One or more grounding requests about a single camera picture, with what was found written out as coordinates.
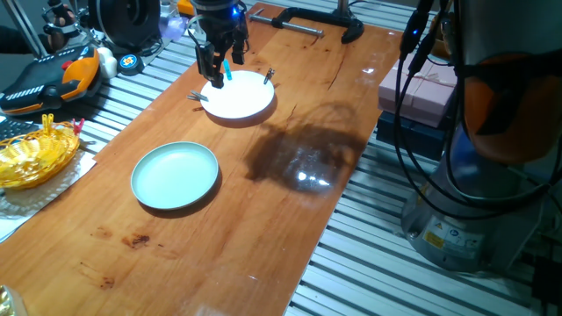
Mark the white ceramic plate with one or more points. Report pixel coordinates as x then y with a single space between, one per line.
241 96

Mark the dark blue box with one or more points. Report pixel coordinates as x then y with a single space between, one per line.
408 134

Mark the yellow plastic clothespin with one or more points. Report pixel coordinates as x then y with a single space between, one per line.
47 123

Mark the dark sleeved forearm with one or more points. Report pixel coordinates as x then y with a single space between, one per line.
13 41

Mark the pink gift box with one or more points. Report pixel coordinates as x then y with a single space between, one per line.
417 94

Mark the black metal C-clamp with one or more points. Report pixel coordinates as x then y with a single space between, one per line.
316 17

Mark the metal stand post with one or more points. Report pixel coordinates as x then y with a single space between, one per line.
343 6

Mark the shiny silver metal clip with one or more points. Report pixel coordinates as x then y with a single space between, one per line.
268 75

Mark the wooden board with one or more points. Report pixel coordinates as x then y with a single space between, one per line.
263 228

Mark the red plastic clothespin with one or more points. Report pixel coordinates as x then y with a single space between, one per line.
78 126

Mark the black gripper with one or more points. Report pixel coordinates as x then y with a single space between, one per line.
217 24

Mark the black round fan housing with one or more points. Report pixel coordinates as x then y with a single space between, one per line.
125 19

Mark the black puck blue orange logo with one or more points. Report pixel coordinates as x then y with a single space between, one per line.
130 63

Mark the orange plastic object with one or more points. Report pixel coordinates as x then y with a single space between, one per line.
185 7

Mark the slanted aluminium pole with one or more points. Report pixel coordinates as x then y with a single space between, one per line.
24 28

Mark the pale green plate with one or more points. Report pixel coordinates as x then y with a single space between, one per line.
175 175

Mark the gold shiny object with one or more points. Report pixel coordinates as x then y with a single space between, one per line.
11 303

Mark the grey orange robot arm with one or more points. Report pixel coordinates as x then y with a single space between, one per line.
496 109

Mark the silver foil mat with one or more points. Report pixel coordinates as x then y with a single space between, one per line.
39 197

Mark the white rounded object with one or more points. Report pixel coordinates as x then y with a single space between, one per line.
107 63

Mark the black orange teach pendant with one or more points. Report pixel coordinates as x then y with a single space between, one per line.
48 83

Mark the black keyboard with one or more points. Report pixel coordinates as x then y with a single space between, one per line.
15 127

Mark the teal plastic clothespin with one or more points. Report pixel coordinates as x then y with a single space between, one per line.
227 71

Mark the translucent purple cup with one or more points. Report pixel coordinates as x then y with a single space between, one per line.
173 27

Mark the person hand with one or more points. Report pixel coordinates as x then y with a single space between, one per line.
66 17

